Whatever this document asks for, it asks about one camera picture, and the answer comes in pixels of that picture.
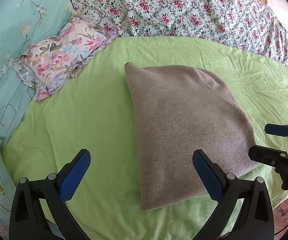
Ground beige knitted sweater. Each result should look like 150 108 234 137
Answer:
124 63 257 211

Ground white pink floral duvet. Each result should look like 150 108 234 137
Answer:
71 0 288 64

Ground turquoise floral quilt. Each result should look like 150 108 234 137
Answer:
0 0 73 239

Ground pastel floral pillow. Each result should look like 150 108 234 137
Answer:
12 17 117 102

